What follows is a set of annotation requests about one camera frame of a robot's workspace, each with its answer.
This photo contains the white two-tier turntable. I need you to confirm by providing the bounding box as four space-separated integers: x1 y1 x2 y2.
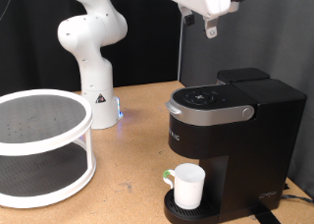
0 88 97 209

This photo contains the white mug green-taped handle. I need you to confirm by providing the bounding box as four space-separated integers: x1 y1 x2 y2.
162 162 206 210

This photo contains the black Keurig coffee machine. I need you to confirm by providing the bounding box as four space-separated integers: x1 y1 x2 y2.
164 78 308 224

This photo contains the black curtain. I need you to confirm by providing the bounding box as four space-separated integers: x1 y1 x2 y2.
0 0 184 97

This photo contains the coffee machine power cable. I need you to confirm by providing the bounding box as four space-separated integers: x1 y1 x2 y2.
282 194 314 205

